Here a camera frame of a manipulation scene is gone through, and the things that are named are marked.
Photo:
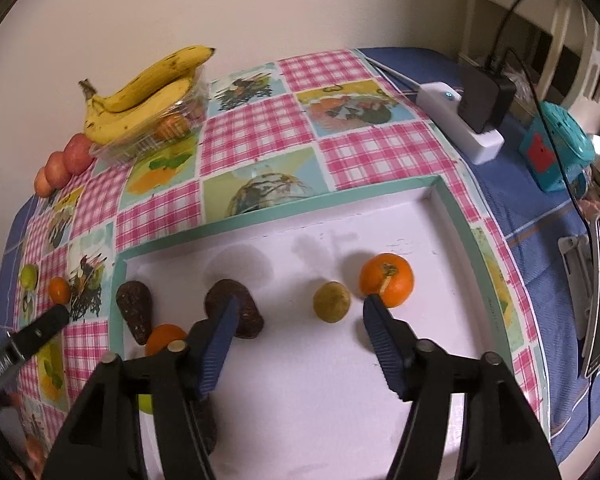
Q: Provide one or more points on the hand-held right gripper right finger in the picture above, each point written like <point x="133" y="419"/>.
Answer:
<point x="385" y="355"/>

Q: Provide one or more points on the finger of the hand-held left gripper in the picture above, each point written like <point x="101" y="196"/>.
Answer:
<point x="40" y="332"/>

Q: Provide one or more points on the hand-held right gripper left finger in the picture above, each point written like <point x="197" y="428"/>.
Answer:
<point x="215" y="355"/>

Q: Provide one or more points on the dark brown avocado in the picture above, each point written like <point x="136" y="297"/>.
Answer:
<point x="249" y="316"/>
<point x="135" y="315"/>
<point x="205" y="427"/>

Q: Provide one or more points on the orange tangerine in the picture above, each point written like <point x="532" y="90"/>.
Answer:
<point x="392" y="280"/>
<point x="164" y="337"/>

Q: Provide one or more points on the small tan round fruit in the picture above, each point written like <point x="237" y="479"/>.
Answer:
<point x="332" y="301"/>

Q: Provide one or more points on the green mango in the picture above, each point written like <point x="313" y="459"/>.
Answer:
<point x="146" y="404"/>

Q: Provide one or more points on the white tray with teal rim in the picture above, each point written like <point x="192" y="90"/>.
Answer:
<point x="305" y="410"/>

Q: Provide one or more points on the blue grid cloth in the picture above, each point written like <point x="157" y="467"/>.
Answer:
<point x="520" y="220"/>

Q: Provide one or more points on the grey phone stand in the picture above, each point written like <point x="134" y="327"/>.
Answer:
<point x="575" y="280"/>

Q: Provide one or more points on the pink checkered fruit-print tablecloth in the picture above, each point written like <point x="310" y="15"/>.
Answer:
<point x="380" y="150"/>

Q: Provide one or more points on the clear plastic container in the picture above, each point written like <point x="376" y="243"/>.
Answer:
<point x="175" y="127"/>

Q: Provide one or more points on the bunch of yellow bananas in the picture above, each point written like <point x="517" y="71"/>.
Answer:
<point x="130" y="110"/>

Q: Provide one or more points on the white power strip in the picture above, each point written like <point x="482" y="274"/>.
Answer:
<point x="442" y="105"/>

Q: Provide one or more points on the teal plastic device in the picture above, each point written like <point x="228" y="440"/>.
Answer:
<point x="555" y="150"/>

